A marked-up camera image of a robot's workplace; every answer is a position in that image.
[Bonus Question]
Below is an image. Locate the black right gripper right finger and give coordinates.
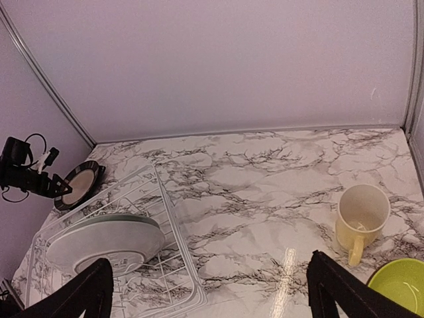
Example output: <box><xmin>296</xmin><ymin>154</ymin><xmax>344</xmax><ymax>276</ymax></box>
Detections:
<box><xmin>306</xmin><ymin>250</ymin><xmax>418</xmax><ymax>317</ymax></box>

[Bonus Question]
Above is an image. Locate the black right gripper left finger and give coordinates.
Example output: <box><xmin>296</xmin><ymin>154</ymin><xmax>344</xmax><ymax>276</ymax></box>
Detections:
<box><xmin>15</xmin><ymin>258</ymin><xmax>114</xmax><ymax>318</ymax></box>

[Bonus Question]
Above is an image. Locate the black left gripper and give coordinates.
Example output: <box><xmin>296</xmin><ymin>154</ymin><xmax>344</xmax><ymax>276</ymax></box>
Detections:
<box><xmin>19</xmin><ymin>172</ymin><xmax>73</xmax><ymax>199</ymax></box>

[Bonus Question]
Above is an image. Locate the black round plate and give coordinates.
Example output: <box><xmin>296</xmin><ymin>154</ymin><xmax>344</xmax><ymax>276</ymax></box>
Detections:
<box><xmin>54</xmin><ymin>160</ymin><xmax>106</xmax><ymax>211</ymax></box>

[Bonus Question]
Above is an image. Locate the grey floral plate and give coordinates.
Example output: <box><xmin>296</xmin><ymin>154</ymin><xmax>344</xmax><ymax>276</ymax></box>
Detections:
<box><xmin>46</xmin><ymin>214</ymin><xmax>166</xmax><ymax>277</ymax></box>

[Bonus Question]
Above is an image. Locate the lime green bowl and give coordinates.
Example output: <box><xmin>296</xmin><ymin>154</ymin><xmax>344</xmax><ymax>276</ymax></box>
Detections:
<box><xmin>367</xmin><ymin>258</ymin><xmax>423</xmax><ymax>317</ymax></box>

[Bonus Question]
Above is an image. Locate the yellow ceramic mug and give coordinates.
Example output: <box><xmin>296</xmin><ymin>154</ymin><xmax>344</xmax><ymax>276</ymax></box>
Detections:
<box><xmin>335</xmin><ymin>184</ymin><xmax>391</xmax><ymax>267</ymax></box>

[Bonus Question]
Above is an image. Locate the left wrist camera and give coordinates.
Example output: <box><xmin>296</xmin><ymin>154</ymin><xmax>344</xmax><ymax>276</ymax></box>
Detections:
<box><xmin>34</xmin><ymin>147</ymin><xmax>60</xmax><ymax>174</ymax></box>

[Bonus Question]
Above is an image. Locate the left aluminium corner post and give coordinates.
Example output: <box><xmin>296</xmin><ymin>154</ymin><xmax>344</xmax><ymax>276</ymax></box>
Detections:
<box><xmin>1</xmin><ymin>3</ymin><xmax>97</xmax><ymax>149</ymax></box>

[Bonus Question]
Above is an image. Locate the aluminium corner post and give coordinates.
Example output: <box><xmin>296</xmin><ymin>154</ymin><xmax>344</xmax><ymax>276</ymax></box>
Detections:
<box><xmin>1</xmin><ymin>3</ymin><xmax>97</xmax><ymax>149</ymax></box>
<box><xmin>400</xmin><ymin>0</ymin><xmax>424</xmax><ymax>133</ymax></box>

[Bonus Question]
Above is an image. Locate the white wire dish rack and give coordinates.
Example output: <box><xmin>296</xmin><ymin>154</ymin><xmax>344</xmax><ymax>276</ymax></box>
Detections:
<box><xmin>23</xmin><ymin>165</ymin><xmax>207</xmax><ymax>317</ymax></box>

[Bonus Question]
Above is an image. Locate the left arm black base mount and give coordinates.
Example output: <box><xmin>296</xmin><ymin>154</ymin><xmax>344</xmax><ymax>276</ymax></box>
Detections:
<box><xmin>1</xmin><ymin>279</ymin><xmax>25</xmax><ymax>317</ymax></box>

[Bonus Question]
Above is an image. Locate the right aluminium corner post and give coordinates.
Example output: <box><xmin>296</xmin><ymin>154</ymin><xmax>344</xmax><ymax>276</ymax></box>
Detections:
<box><xmin>400</xmin><ymin>0</ymin><xmax>424</xmax><ymax>133</ymax></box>

